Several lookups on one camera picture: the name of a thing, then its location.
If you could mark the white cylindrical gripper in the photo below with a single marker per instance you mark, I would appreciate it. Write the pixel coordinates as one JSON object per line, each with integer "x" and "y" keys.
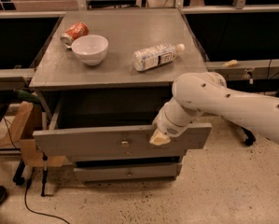
{"x": 169, "y": 127}

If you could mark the grey top drawer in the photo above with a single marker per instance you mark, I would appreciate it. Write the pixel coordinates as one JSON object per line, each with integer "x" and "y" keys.
{"x": 113, "y": 129}

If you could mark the grey drawer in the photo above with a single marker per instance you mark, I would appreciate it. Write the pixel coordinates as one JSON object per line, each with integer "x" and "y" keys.
{"x": 157, "y": 170}
{"x": 113, "y": 129}

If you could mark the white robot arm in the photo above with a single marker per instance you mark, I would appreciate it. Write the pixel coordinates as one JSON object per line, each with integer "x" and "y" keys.
{"x": 197, "y": 93}

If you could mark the grey bottom drawer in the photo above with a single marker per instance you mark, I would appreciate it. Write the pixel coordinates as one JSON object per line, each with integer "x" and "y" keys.
{"x": 157, "y": 170}

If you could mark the grey drawer cabinet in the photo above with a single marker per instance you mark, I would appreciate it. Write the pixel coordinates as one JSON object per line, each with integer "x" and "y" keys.
{"x": 61, "y": 74}

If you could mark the clear plastic water bottle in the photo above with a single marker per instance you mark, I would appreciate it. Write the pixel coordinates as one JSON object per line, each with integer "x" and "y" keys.
{"x": 155, "y": 56}

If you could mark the black wheeled table leg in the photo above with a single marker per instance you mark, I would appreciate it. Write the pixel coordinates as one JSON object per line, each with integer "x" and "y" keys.
{"x": 250, "y": 138}

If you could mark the small cream foam piece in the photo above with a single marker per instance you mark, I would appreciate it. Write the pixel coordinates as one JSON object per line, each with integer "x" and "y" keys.
{"x": 230, "y": 63}

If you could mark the white bowl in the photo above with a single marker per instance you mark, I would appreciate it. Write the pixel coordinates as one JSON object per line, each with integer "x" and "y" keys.
{"x": 90, "y": 49}

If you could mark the silver black crutch pole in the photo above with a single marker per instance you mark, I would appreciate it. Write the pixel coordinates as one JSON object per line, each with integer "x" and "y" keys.
{"x": 45, "y": 158}

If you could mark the cardboard box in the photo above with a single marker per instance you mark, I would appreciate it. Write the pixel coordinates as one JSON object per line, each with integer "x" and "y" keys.
{"x": 27, "y": 120}

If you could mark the red soda can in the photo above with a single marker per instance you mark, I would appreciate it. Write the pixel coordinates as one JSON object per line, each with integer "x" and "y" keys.
{"x": 76, "y": 31}

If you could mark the grey metal rail frame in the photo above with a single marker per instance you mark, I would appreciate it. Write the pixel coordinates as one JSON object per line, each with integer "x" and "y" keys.
{"x": 244, "y": 70}

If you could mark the green handled tool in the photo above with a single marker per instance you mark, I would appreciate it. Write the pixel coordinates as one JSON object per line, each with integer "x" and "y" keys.
{"x": 26, "y": 96}

